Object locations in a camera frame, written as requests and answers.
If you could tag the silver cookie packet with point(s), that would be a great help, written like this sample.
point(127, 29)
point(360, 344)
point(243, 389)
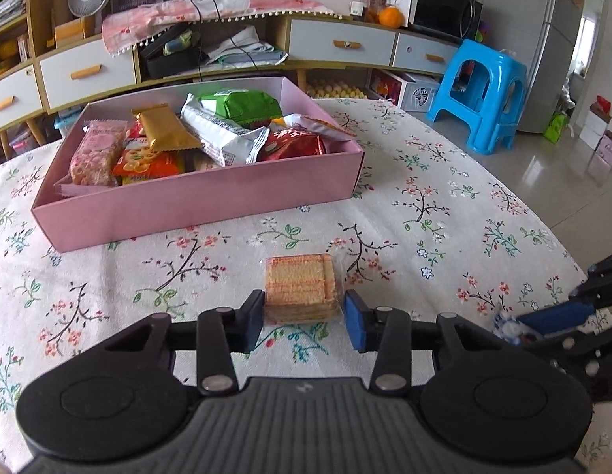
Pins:
point(212, 131)

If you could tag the blue plastic stool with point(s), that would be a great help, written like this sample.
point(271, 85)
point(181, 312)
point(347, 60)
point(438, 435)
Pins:
point(478, 94)

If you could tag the clear wafer biscuit packet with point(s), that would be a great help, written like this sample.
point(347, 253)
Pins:
point(301, 286)

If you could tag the pile of papers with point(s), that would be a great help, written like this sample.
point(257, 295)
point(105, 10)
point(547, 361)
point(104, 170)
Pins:
point(246, 49)

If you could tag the grey refrigerator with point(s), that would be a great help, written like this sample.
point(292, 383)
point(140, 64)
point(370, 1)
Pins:
point(552, 44)

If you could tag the wooden cabinet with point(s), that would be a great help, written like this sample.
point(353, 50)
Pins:
point(266, 71)

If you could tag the orange-edged snack packet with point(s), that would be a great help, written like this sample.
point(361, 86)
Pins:
point(310, 126)

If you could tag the green paper bag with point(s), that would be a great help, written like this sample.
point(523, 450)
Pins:
point(555, 128)

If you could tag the stacked gift boxes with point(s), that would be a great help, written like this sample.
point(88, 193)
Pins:
point(602, 131)

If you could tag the black case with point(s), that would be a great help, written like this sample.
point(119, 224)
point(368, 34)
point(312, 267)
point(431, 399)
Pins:
point(170, 57)

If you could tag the yellow egg tray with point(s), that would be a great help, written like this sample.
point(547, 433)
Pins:
point(335, 90)

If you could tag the black microwave oven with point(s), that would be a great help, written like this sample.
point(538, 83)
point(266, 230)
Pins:
point(444, 10)

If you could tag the white printed carton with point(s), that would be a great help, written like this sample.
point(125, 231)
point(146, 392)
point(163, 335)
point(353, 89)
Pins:
point(407, 91)

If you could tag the blue-lid storage bin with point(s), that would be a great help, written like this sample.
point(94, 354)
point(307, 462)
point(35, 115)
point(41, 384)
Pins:
point(67, 121)

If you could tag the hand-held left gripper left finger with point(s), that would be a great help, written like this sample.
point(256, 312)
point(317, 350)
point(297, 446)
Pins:
point(251, 321)

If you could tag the pink cardboard box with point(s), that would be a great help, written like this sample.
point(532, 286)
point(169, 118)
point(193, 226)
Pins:
point(187, 202)

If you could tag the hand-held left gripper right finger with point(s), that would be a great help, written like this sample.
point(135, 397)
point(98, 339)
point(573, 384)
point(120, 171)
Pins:
point(357, 321)

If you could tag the orange cookie packet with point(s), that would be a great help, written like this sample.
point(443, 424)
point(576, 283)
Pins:
point(148, 163)

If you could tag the white cabinet drawer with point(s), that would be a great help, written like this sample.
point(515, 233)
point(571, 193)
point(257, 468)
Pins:
point(88, 74)
point(14, 98)
point(427, 57)
point(343, 42)

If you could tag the pink snack packet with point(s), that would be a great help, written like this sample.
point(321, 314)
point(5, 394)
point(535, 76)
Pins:
point(96, 153)

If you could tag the green snack packet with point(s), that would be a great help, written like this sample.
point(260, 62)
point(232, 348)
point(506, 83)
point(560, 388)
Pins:
point(236, 103)

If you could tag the pink floral cloth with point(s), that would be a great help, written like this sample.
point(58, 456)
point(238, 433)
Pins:
point(227, 10)

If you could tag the small cardboard box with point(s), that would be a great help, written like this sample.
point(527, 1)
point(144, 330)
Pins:
point(68, 30)

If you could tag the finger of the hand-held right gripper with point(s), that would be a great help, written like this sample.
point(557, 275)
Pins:
point(577, 360)
point(557, 318)

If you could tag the stack of documents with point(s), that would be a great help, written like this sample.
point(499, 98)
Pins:
point(7, 10)

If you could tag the small white blue packet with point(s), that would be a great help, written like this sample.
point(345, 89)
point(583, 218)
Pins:
point(508, 328)

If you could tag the gold snack packet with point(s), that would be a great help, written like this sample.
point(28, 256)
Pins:
point(162, 126)

